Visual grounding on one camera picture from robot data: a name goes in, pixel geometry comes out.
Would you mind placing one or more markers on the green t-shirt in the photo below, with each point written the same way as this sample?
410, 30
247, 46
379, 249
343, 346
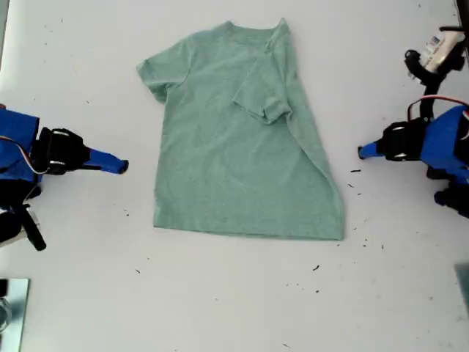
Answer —
220, 146

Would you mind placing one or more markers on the black camera stalk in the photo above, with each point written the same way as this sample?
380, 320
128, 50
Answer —
421, 75
34, 231

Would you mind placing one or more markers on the black camera box with label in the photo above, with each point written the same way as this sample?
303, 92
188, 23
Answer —
9, 225

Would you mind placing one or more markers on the silver camera box with label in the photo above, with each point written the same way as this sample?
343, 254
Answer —
441, 49

